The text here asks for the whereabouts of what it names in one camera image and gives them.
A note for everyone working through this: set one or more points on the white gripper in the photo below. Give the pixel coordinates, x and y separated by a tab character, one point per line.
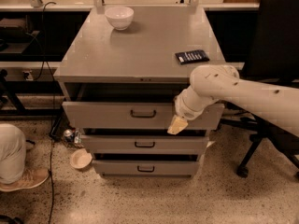
182	110

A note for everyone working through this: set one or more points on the grey top drawer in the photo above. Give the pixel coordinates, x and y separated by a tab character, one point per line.
110	115

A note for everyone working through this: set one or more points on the grey drawer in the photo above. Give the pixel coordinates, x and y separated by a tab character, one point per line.
158	168
120	144
110	115

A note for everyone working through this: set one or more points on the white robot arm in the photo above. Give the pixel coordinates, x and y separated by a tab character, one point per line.
278	105

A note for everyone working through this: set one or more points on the grey drawer cabinet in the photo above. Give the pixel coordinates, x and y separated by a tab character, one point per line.
139	65

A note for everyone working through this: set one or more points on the grey bottom drawer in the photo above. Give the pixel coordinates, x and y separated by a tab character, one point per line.
158	168

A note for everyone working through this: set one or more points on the grey middle drawer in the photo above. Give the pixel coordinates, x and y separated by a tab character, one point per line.
120	144

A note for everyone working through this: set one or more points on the dark blue snack packet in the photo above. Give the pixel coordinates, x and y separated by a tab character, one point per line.
193	56

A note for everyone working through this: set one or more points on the plastic bottle on floor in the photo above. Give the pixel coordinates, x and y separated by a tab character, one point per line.
77	136

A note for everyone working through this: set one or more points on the small bowl on floor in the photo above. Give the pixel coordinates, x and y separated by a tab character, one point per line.
80	159

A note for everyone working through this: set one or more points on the soda can on floor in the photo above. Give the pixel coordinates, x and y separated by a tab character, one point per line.
68	135

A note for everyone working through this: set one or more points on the black office chair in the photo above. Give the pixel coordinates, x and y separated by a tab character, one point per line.
274	54

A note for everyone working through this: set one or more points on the white ceramic bowl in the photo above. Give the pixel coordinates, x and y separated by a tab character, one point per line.
120	18

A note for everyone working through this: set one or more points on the tan sneaker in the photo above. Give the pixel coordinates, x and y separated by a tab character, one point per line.
30	179

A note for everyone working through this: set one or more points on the beige trousers leg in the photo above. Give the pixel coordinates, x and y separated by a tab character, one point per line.
12	153

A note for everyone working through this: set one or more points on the wall power outlet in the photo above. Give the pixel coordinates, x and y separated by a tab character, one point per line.
27	75

